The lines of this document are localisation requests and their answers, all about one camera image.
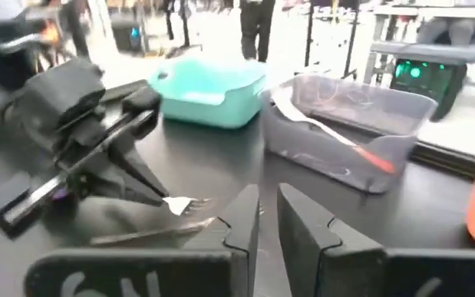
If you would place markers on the teal plastic bin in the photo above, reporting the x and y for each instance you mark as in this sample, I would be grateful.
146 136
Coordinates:
208 103

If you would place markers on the black stand frame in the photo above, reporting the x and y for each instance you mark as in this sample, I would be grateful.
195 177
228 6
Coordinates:
308 37

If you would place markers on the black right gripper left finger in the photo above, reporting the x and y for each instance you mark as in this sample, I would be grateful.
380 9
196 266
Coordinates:
138 276

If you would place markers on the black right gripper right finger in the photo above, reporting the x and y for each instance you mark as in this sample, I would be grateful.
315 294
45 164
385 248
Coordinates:
386 276

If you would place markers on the grey workbench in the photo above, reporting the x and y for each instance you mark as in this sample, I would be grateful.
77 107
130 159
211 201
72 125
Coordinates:
427 53

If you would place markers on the dark waste bin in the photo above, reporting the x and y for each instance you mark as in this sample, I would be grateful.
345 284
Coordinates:
124 37

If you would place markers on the grey translucent plastic bin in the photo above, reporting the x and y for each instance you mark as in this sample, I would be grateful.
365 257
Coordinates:
324 165

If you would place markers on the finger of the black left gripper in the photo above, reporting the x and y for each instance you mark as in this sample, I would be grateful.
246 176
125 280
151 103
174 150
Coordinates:
136 173
105 187

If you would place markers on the black computer with green lights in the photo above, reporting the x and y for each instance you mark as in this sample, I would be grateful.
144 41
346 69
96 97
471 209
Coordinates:
439 90

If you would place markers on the person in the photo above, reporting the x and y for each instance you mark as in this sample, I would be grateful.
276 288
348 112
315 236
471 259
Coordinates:
76 29
256 29
448 31

